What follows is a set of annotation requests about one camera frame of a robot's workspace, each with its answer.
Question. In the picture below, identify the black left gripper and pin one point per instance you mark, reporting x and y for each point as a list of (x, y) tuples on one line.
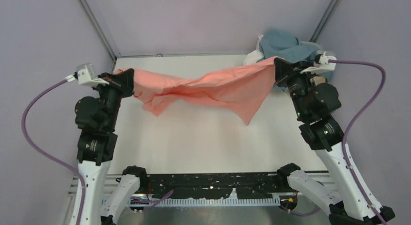
[(120, 83)]

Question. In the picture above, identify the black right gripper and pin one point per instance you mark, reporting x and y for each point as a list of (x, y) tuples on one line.
[(287, 72)]

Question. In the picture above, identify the pink t-shirt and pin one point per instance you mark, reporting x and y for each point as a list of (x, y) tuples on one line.
[(240, 89)]

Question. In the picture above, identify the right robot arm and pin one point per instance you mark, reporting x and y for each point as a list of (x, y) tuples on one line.
[(352, 203)]

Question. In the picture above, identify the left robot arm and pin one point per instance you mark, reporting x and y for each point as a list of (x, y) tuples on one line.
[(96, 118)]

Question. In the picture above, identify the blue t-shirt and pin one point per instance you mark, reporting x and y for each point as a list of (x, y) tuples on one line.
[(282, 44)]

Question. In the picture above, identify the white t-shirt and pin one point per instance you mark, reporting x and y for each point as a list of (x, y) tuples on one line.
[(256, 55)]

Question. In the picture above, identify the beige t-shirt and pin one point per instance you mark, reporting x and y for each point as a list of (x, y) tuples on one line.
[(316, 80)]

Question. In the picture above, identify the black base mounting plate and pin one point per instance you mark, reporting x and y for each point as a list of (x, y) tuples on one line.
[(252, 185)]

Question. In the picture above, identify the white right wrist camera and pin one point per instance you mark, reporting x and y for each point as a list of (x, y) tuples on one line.
[(322, 63)]

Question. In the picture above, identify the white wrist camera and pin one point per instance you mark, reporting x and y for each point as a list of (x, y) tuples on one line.
[(86, 76), (322, 63)]

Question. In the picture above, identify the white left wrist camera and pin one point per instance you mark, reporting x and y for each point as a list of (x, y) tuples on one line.
[(86, 76)]

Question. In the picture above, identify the left aluminium corner post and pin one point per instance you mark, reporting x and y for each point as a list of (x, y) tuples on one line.
[(97, 20)]

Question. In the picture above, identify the aluminium corner post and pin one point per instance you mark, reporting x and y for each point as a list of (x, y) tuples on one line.
[(97, 20), (327, 15)]

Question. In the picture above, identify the right aluminium corner post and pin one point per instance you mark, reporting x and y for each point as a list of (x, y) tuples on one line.
[(327, 15)]

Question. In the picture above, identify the white slotted cable duct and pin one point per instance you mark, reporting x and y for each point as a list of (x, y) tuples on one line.
[(228, 202)]

